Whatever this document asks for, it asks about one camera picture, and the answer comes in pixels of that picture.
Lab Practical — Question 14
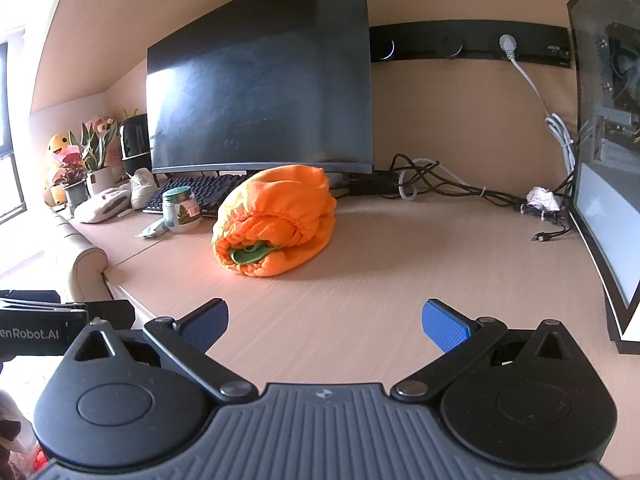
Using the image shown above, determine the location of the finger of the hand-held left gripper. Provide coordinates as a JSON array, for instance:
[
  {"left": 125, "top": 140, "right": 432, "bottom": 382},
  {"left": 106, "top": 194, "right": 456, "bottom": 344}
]
[{"left": 87, "top": 299, "right": 136, "bottom": 332}]

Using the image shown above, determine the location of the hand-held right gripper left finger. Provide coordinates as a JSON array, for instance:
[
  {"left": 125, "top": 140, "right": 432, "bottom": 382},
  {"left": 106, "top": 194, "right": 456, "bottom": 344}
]
[{"left": 74, "top": 298, "right": 257, "bottom": 404}]

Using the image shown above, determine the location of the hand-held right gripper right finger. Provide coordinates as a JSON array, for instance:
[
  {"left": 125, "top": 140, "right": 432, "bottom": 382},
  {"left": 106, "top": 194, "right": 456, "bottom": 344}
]
[{"left": 391, "top": 299, "right": 577, "bottom": 403}]

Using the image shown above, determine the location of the orange garment with green lining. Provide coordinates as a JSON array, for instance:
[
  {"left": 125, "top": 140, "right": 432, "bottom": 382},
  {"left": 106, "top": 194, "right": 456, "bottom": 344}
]
[{"left": 211, "top": 164, "right": 338, "bottom": 279}]

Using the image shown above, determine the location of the beige sofa armrest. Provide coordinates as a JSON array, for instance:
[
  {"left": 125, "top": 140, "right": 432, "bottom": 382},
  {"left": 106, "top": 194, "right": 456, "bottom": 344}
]
[{"left": 47, "top": 207, "right": 110, "bottom": 307}]

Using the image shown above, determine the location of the small green white packet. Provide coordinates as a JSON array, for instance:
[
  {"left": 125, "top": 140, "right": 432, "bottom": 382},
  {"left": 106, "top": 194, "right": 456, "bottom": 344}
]
[{"left": 134, "top": 219, "right": 169, "bottom": 240}]

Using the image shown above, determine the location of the pink patterned cloth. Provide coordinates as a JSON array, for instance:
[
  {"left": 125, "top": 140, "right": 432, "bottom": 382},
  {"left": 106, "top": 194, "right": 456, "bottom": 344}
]
[{"left": 0, "top": 389, "right": 47, "bottom": 480}]

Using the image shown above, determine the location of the glass jar with green lid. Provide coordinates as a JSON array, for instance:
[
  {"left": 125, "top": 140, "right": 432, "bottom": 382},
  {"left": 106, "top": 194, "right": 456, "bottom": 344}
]
[{"left": 161, "top": 186, "right": 204, "bottom": 234}]

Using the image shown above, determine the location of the red leaf plant grey pot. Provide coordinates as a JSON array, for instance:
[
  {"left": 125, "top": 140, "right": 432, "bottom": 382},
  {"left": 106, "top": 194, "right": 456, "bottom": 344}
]
[{"left": 52, "top": 152, "right": 91, "bottom": 217}]

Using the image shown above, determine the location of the white shoe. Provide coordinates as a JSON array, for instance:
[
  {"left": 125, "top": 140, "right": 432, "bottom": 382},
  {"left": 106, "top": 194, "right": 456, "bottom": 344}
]
[{"left": 129, "top": 167, "right": 160, "bottom": 210}]

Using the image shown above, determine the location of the black keyboard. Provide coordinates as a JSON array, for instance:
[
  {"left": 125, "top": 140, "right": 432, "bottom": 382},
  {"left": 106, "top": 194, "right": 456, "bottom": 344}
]
[{"left": 142, "top": 174, "right": 252, "bottom": 216}]

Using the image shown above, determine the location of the snake plant in white pot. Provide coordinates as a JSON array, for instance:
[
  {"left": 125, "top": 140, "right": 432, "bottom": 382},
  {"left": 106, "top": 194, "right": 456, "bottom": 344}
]
[{"left": 69, "top": 120, "right": 119, "bottom": 197}]

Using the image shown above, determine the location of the black dock box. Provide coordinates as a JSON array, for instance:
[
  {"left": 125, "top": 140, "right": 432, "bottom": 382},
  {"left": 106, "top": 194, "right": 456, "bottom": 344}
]
[{"left": 347, "top": 172, "right": 402, "bottom": 197}]

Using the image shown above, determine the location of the crumpled white tissue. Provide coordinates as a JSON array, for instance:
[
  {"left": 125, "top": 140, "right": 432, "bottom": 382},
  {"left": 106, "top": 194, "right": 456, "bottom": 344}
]
[{"left": 526, "top": 186, "right": 562, "bottom": 212}]

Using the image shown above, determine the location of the black desktop speaker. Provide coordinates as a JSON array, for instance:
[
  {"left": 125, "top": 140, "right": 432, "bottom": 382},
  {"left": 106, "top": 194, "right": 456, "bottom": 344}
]
[{"left": 119, "top": 114, "right": 152, "bottom": 177}]

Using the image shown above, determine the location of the yellow plush toy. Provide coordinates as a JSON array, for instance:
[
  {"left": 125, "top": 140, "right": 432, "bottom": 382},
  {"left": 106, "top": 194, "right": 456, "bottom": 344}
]
[{"left": 44, "top": 133, "right": 84, "bottom": 207}]

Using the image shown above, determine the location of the pink flower plush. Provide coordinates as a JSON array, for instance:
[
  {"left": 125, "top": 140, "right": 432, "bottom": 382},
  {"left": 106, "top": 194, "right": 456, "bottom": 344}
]
[{"left": 84, "top": 115, "right": 119, "bottom": 137}]

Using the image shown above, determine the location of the computer case with glass panel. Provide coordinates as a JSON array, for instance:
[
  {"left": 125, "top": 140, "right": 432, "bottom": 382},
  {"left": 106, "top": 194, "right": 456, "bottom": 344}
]
[{"left": 566, "top": 0, "right": 640, "bottom": 356}]

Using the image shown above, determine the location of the black computer monitor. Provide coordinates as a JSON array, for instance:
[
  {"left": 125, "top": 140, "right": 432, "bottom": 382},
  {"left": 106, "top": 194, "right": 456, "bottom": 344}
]
[{"left": 146, "top": 0, "right": 376, "bottom": 188}]

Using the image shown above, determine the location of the black cable bundle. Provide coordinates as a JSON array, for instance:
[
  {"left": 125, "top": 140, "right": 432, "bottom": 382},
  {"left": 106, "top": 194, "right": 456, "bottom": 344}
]
[{"left": 385, "top": 153, "right": 576, "bottom": 222}]

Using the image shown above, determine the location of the loose black cable with plug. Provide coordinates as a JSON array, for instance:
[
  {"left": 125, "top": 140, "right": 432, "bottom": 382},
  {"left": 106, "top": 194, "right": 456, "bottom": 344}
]
[{"left": 532, "top": 219, "right": 572, "bottom": 244}]

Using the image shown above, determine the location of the window with dark frame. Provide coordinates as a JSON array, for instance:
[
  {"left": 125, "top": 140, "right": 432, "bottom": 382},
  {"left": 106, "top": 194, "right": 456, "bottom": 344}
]
[{"left": 0, "top": 25, "right": 32, "bottom": 227}]

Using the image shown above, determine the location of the white plug with cable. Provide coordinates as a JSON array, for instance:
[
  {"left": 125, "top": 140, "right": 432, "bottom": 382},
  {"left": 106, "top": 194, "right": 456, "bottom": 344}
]
[{"left": 499, "top": 34, "right": 577, "bottom": 177}]

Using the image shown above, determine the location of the black wall power rail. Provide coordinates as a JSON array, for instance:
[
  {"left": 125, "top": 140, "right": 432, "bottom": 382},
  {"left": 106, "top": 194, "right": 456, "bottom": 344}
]
[{"left": 369, "top": 20, "right": 572, "bottom": 67}]

